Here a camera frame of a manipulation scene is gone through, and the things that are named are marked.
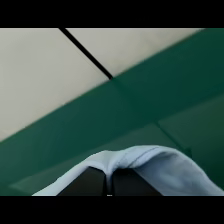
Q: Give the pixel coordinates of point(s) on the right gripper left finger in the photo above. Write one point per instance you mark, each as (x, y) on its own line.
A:
(87, 185)

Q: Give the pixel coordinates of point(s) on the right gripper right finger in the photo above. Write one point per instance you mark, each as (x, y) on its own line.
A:
(131, 185)

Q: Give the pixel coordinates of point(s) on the light blue shirt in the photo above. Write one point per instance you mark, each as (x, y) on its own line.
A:
(173, 170)

